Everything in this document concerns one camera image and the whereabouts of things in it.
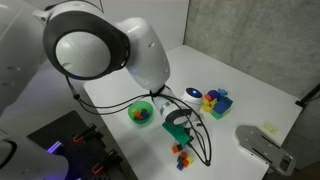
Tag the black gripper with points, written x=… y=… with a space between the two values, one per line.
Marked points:
x=189 y=140

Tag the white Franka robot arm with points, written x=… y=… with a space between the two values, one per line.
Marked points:
x=146 y=56

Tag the large green block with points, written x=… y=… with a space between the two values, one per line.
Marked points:
x=218 y=115

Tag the large yellow block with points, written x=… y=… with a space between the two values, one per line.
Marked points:
x=208 y=105

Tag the large blue block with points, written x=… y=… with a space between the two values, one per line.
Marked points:
x=220 y=107

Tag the large orange block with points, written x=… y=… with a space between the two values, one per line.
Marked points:
x=207 y=97

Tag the green plastic bowl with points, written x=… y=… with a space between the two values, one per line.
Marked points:
x=141 y=120

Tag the large purple block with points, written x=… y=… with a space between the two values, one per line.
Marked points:
x=213 y=94

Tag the large teal block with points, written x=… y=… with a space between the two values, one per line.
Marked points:
x=228 y=100

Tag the small dark brown cube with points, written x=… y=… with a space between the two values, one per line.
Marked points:
x=180 y=147

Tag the small orange-red cube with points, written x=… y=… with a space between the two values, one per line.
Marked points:
x=183 y=155

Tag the small orange cube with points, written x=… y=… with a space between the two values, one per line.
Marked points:
x=137 y=114
x=175 y=149

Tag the small yellow cube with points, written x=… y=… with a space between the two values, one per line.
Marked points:
x=190 y=160

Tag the small dark green cube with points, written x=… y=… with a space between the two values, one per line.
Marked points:
x=180 y=159

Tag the small red cube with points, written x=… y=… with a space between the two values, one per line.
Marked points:
x=185 y=162

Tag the small blue cube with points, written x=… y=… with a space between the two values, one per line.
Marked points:
x=145 y=115
x=180 y=166

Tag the small black cube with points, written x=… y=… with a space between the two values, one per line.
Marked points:
x=143 y=110

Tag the light blue toy piece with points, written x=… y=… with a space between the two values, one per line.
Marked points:
x=222 y=91

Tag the small yellow-green cube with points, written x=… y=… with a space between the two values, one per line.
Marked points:
x=134 y=111

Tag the grey metal mounting plate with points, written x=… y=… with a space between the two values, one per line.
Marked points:
x=263 y=148

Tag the yellow sticky note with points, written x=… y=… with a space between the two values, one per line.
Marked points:
x=269 y=127

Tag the black orange toggle clamp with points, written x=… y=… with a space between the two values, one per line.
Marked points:
x=84 y=135
x=104 y=163

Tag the black base board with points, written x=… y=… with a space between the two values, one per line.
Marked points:
x=76 y=156

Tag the black pole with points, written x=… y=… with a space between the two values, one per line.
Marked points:
x=310 y=96

